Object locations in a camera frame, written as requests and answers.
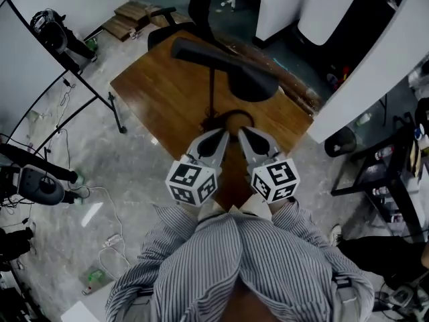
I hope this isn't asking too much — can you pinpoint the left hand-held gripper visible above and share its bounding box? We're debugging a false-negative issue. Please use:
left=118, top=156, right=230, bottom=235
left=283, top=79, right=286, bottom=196
left=166, top=127, right=231, bottom=208

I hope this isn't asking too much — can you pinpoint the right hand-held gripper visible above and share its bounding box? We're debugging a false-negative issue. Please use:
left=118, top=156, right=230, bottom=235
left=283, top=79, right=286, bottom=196
left=237, top=127, right=300, bottom=205

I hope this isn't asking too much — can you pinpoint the black desk lamp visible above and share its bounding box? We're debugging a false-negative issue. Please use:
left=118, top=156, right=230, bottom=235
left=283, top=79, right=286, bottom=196
left=170, top=37, right=280, bottom=139

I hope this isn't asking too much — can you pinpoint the person's right forearm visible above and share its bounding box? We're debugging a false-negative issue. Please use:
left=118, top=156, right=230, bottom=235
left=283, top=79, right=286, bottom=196
left=267, top=198, right=375, bottom=315

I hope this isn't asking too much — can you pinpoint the person's left forearm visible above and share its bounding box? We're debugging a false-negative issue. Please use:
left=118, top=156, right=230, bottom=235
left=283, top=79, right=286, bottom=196
left=105, top=203, right=202, bottom=320

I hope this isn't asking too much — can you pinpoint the wooden table with metal legs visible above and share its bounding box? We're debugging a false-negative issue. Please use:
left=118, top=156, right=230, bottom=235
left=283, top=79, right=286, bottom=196
left=109, top=28, right=314, bottom=211

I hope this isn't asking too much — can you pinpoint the black waste bin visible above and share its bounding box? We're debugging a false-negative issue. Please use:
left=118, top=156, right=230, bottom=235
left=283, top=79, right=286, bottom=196
left=324, top=125, right=357, bottom=158

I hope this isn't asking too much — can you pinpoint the person's striped shirt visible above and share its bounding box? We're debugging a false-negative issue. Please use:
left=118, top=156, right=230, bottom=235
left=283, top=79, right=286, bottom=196
left=154, top=209, right=336, bottom=322

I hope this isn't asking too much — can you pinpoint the black office chair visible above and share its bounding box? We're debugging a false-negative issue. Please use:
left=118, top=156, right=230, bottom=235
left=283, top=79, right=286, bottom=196
left=147, top=0, right=222, bottom=52

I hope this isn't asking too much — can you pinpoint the white power strip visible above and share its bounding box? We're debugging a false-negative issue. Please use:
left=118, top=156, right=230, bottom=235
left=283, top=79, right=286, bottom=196
left=103, top=233, right=122, bottom=248

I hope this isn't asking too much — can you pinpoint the black shelf rack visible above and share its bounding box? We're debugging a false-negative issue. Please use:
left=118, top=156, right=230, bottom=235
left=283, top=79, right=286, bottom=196
left=330, top=112, right=429, bottom=241

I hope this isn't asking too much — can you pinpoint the stack of wooden steps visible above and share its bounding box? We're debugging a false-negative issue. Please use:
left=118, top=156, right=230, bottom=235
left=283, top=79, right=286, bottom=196
left=102, top=0, right=158, bottom=42

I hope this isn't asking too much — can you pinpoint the white and black machine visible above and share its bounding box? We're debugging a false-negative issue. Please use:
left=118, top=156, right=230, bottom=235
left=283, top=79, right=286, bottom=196
left=254, top=0, right=400, bottom=80

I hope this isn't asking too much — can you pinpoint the white table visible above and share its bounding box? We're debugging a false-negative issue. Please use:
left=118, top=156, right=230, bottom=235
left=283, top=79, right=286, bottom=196
left=60, top=282, right=117, bottom=322

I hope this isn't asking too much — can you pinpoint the whiteboard on black stand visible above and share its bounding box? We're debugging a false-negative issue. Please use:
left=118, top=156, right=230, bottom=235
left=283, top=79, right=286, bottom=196
left=0, top=0, right=128, bottom=154

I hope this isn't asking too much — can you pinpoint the white cable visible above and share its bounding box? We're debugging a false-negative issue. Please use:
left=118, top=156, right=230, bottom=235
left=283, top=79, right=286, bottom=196
left=72, top=185, right=131, bottom=281

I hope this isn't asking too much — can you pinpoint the grey ring-shaped device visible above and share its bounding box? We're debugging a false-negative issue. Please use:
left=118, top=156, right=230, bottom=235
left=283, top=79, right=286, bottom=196
left=18, top=164, right=66, bottom=207

